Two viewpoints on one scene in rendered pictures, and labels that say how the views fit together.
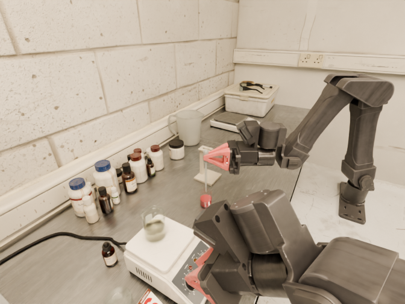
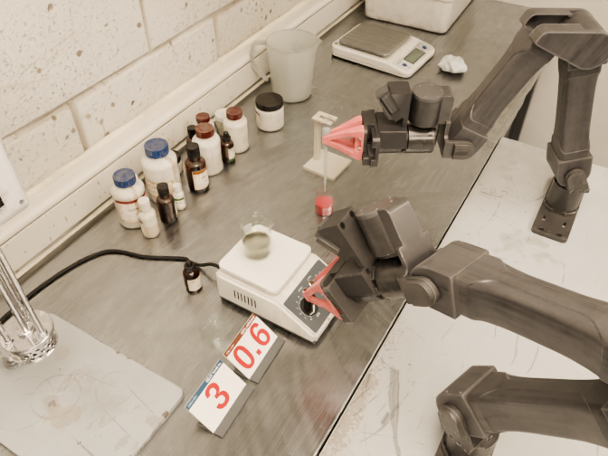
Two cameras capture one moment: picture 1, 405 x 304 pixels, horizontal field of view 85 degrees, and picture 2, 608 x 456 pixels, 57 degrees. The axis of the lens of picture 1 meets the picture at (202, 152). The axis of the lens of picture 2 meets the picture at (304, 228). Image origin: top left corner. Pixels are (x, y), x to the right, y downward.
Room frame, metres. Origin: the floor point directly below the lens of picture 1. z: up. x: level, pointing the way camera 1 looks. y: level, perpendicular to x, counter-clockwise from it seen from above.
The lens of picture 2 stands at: (-0.31, 0.03, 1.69)
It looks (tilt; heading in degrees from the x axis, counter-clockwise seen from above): 44 degrees down; 0
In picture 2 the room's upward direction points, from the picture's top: straight up
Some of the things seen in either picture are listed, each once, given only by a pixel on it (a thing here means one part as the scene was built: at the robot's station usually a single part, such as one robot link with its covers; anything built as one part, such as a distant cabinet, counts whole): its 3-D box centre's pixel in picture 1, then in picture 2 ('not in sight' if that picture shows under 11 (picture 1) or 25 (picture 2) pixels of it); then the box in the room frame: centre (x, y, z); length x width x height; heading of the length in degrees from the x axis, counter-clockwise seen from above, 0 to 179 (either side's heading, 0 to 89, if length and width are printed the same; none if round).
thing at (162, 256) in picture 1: (161, 239); (265, 257); (0.35, 0.09, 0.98); 0.12 x 0.12 x 0.01; 60
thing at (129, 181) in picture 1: (128, 177); (195, 166); (0.63, 0.26, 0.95); 0.04 x 0.04 x 0.11
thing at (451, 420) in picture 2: not in sight; (473, 412); (0.06, -0.20, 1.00); 0.09 x 0.06 x 0.06; 130
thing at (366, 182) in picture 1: (360, 177); (572, 170); (0.57, -0.49, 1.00); 0.09 x 0.06 x 0.06; 1
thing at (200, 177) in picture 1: (208, 163); (327, 142); (0.71, -0.02, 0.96); 0.08 x 0.08 x 0.13; 57
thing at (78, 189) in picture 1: (81, 196); (129, 197); (0.53, 0.37, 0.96); 0.06 x 0.06 x 0.11
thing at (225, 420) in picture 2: not in sight; (220, 397); (0.12, 0.15, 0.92); 0.09 x 0.06 x 0.04; 153
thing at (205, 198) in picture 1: (205, 196); (324, 199); (0.56, -0.01, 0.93); 0.04 x 0.04 x 0.06
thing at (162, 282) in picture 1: (171, 257); (279, 280); (0.34, 0.07, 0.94); 0.22 x 0.13 x 0.08; 60
